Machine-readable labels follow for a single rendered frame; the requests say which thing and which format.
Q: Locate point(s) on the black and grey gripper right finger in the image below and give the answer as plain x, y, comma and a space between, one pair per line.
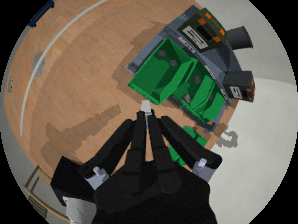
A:
190, 151

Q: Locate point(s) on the green bin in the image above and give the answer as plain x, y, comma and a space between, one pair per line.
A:
197, 92
158, 77
194, 134
210, 108

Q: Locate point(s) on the grey metal disc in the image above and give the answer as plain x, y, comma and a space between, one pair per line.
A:
161, 53

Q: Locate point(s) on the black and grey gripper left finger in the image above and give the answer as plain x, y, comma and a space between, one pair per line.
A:
101, 166

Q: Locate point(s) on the grey shelf rack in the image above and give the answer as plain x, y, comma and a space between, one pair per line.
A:
217, 61

